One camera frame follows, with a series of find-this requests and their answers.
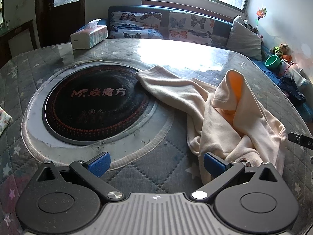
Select brown plush toy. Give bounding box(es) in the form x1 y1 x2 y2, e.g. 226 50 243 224
270 43 290 55

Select cream long-sleeved garment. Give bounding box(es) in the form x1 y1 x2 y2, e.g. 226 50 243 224
135 65 287 186

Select butterfly print cushion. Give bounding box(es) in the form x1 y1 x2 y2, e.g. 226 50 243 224
169 11 216 46
109 11 164 40

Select white storage box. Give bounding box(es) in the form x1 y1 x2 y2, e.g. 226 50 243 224
279 60 310 89

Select floral cloth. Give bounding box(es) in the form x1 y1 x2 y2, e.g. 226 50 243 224
0 106 12 137

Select green plastic bucket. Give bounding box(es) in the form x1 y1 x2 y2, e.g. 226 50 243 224
264 54 281 68

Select blue corner sofa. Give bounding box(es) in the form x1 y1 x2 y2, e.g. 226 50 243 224
98 5 313 123

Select colourful pinwheel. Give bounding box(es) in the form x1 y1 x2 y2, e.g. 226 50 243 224
254 6 268 32

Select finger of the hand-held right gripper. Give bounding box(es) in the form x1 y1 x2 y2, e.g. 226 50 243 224
288 132 313 150

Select black and white plush toy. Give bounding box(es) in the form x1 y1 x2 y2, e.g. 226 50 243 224
244 20 258 33

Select dark wooden door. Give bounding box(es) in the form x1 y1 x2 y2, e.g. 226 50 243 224
34 0 86 48

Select grey pillow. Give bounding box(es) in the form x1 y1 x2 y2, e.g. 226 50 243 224
226 16 263 61

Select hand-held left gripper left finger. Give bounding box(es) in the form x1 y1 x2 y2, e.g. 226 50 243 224
36 151 125 202

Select round black induction cooker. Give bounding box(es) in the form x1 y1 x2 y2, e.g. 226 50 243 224
42 65 151 142

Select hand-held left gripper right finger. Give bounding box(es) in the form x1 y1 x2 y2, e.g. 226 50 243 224
190 152 282 202

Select dark wooden cabinet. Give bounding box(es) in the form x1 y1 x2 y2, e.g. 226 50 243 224
0 20 41 68

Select white tissue box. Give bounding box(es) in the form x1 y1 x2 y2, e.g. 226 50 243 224
70 18 108 49

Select dark blue clothing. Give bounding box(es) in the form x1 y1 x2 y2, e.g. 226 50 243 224
277 76 307 107

